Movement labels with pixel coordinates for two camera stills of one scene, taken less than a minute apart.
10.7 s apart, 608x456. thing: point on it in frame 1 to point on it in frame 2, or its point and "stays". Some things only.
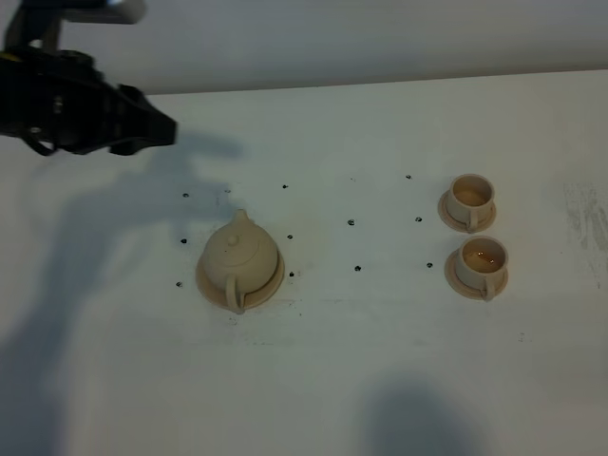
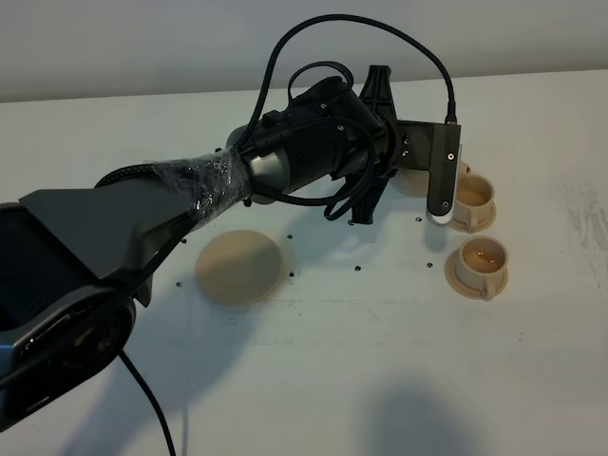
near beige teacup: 483,258 stays
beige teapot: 241,257 to 411,182
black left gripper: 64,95 to 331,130
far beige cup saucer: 453,221 stays
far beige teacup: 470,199 stays
